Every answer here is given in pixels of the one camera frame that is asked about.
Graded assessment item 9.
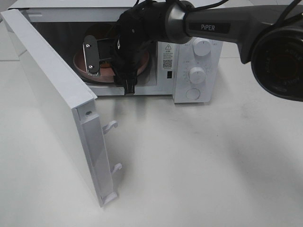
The white microwave knob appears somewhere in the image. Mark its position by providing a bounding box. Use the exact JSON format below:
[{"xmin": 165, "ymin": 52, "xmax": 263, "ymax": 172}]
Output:
[
  {"xmin": 188, "ymin": 67, "xmax": 206, "ymax": 84},
  {"xmin": 193, "ymin": 39, "xmax": 211, "ymax": 56}
]

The burger with lettuce and cheese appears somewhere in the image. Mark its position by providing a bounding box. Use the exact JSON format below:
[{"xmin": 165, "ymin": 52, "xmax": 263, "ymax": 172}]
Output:
[{"xmin": 85, "ymin": 23, "xmax": 117, "ymax": 68}]

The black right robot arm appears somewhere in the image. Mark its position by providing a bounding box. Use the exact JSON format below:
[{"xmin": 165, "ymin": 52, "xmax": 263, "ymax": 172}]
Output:
[{"xmin": 83, "ymin": 0, "xmax": 303, "ymax": 102}]

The pink round plate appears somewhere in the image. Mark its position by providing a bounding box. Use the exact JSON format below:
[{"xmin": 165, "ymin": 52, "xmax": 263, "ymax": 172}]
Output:
[{"xmin": 73, "ymin": 50, "xmax": 150, "ymax": 83}]

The lower white microwave knob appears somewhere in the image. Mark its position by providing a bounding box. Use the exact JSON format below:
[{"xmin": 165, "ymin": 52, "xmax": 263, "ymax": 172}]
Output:
[{"xmin": 188, "ymin": 67, "xmax": 206, "ymax": 84}]

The white round door button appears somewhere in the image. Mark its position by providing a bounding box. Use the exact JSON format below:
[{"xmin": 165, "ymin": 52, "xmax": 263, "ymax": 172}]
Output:
[{"xmin": 186, "ymin": 88, "xmax": 200, "ymax": 100}]

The upper white microwave knob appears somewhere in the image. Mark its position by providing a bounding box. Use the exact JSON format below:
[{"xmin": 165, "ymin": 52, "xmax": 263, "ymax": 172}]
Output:
[{"xmin": 193, "ymin": 39, "xmax": 211, "ymax": 56}]

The glass microwave turntable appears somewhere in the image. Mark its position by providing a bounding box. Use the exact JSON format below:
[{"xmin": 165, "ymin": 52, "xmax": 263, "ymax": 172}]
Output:
[{"xmin": 80, "ymin": 72, "xmax": 156, "ymax": 86}]

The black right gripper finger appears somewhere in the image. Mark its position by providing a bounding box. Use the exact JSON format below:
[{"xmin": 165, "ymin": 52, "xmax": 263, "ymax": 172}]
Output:
[
  {"xmin": 123, "ymin": 79, "xmax": 137, "ymax": 96},
  {"xmin": 83, "ymin": 35, "xmax": 100, "ymax": 76}
]

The white microwave oven body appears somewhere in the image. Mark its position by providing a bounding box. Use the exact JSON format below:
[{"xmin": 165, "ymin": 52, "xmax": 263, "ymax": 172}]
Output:
[{"xmin": 7, "ymin": 0, "xmax": 222, "ymax": 103}]

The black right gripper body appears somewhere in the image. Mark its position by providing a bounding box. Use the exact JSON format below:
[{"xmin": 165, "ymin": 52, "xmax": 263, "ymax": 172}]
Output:
[{"xmin": 97, "ymin": 35, "xmax": 142, "ymax": 83}]

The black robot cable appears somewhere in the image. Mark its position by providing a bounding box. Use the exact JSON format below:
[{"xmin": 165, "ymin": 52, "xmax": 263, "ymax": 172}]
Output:
[{"xmin": 132, "ymin": 0, "xmax": 303, "ymax": 24}]

